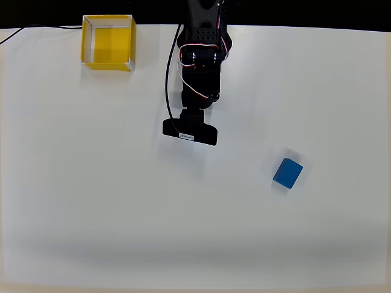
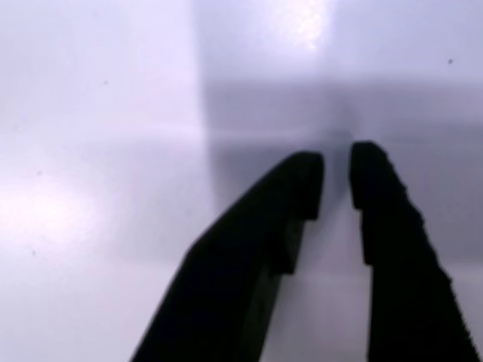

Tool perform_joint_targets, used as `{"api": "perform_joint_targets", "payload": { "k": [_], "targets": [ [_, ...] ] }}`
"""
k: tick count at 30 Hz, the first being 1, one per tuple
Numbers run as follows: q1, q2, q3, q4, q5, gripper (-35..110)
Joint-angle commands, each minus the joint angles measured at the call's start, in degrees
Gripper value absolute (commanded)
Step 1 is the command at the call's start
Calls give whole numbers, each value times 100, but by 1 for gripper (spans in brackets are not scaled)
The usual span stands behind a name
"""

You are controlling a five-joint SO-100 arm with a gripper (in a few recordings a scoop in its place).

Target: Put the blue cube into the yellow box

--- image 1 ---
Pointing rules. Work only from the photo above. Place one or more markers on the blue block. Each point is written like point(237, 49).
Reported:
point(287, 174)

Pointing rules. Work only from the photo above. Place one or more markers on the black lattice robot base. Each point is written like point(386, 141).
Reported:
point(229, 45)

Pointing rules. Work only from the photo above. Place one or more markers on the yellow open box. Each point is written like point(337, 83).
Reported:
point(113, 42)

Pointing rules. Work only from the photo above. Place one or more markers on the black bar-shaped wrist camera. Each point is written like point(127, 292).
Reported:
point(195, 131)

